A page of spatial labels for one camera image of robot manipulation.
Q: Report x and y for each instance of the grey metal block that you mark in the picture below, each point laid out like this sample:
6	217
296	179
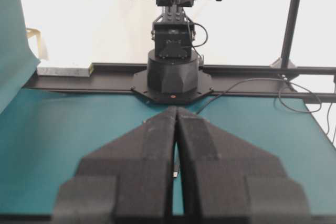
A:
65	71

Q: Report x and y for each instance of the black aluminium frame rail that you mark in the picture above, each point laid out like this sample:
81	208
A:
244	81

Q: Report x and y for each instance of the cream plastic chair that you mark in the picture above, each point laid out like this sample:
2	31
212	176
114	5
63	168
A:
37	44

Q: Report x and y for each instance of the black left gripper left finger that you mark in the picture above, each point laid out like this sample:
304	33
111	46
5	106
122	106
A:
128	180

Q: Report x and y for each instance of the black vertical frame post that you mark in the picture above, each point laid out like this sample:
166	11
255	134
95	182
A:
289	33

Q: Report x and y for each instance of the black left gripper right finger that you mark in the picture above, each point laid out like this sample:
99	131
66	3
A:
225	179

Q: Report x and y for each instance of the teal backdrop sheet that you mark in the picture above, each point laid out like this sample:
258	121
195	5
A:
18	63

